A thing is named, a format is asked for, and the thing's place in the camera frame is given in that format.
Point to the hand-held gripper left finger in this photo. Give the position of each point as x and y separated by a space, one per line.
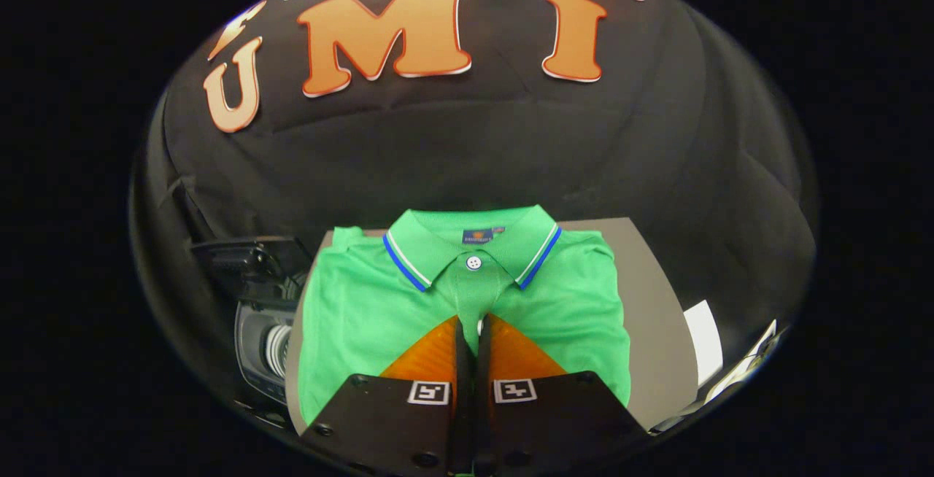
379 426

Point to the dark grey washing machine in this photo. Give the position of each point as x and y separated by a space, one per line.
255 346

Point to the white sheet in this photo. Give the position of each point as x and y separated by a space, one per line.
704 338

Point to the white board edge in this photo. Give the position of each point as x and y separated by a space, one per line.
751 353

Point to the green polo shirt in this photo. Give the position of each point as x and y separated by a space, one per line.
365 316

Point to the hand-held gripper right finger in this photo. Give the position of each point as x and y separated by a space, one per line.
562 426

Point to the transparent washing machine lid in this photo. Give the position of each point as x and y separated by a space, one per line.
248 258

